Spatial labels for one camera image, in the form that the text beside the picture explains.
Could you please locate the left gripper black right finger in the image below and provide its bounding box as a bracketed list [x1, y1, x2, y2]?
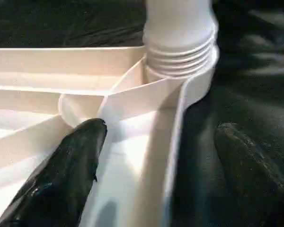
[214, 122, 284, 227]

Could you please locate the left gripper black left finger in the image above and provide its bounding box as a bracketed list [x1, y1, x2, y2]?
[0, 118, 108, 227]

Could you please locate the black work mat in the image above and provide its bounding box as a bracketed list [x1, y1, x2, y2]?
[0, 0, 284, 227]

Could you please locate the white plastic table top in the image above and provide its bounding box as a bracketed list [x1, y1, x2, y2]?
[0, 46, 220, 227]

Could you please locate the white plastic table leg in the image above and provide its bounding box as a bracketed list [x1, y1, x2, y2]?
[142, 0, 220, 79]

